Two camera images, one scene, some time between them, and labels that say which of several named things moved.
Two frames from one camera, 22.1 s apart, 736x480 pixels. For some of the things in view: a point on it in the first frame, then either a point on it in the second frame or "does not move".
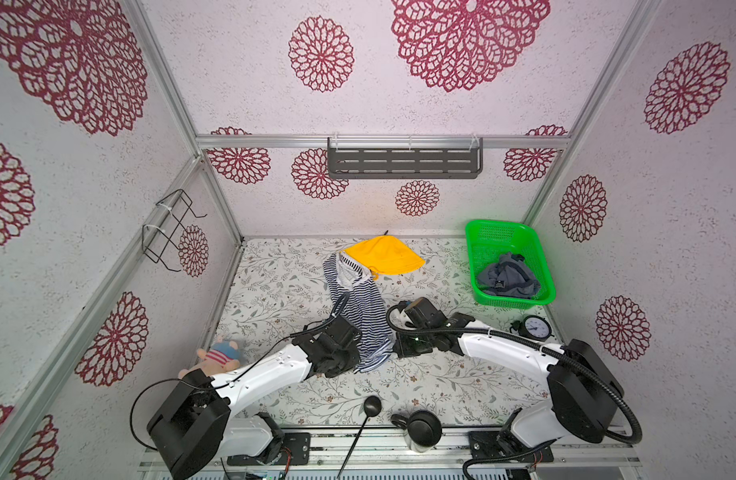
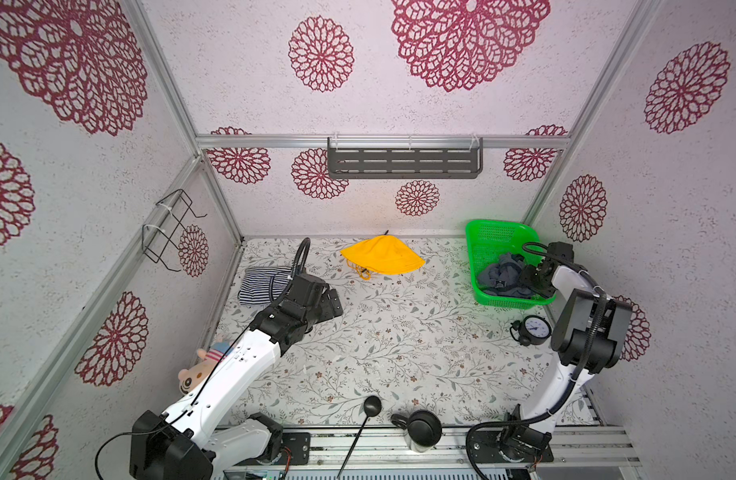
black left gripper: [354, 357] → [328, 311]
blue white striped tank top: [359, 297] → [264, 285]
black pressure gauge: [534, 327] does not move
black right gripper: [401, 348] → [527, 275]
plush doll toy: [222, 356] does not move
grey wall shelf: [352, 157] does not move
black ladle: [372, 408] does not move
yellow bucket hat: [385, 254] does not move
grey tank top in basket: [509, 277] does not move
